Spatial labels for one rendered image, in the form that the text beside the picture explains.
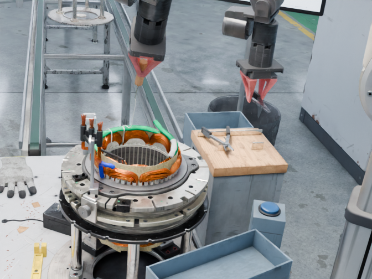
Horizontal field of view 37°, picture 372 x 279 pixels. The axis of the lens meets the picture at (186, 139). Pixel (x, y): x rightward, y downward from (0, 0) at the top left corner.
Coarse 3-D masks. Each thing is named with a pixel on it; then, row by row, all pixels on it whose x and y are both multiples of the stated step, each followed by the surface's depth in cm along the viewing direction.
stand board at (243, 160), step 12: (192, 132) 144; (204, 144) 138; (216, 144) 139; (240, 144) 140; (264, 144) 141; (204, 156) 135; (216, 156) 133; (228, 156) 134; (240, 156) 135; (252, 156) 135; (264, 156) 136; (276, 156) 136; (216, 168) 128; (228, 168) 129; (240, 168) 130; (252, 168) 131; (264, 168) 132; (276, 168) 133
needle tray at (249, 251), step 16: (224, 240) 104; (240, 240) 107; (256, 240) 108; (176, 256) 99; (192, 256) 101; (208, 256) 103; (224, 256) 106; (240, 256) 107; (256, 256) 107; (272, 256) 105; (160, 272) 98; (176, 272) 100; (192, 272) 101; (208, 272) 102; (224, 272) 102; (240, 272) 102; (256, 272) 103; (272, 272) 99; (288, 272) 102
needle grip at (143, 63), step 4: (140, 60) 109; (144, 60) 109; (140, 64) 108; (144, 64) 108; (144, 68) 109; (136, 76) 111; (136, 80) 112; (140, 80) 111; (136, 84) 112; (140, 84) 112
